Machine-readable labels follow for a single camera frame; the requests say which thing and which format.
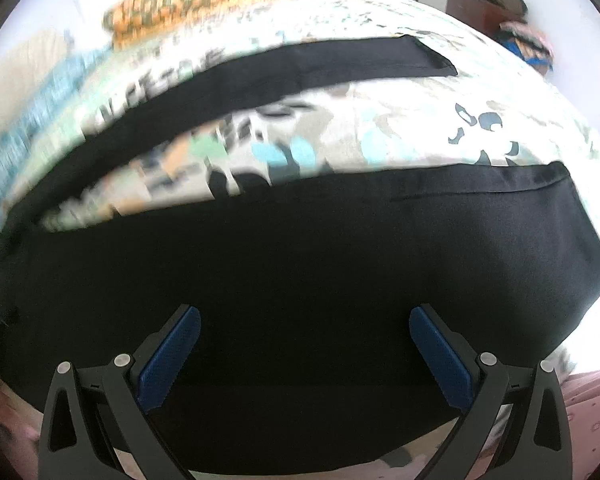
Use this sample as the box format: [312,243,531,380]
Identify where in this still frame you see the blue patterned cloth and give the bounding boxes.
[0,42,116,241]

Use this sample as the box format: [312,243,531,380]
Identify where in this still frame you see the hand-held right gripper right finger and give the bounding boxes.
[409,304,573,480]

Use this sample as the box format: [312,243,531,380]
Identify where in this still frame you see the pink and blue clothes pile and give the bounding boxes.
[495,20,556,76]

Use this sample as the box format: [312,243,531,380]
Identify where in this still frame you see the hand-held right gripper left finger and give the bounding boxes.
[39,304,202,480]

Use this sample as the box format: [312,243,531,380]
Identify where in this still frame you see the brown wooden cabinet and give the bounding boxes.
[446,0,506,36]

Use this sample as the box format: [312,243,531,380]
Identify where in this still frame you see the black pants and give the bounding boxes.
[0,35,600,476]

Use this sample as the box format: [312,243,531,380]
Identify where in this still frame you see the printed bedsheet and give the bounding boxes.
[0,0,600,476]

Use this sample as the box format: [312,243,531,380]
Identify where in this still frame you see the pink dotted clothing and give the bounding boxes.
[0,360,600,480]

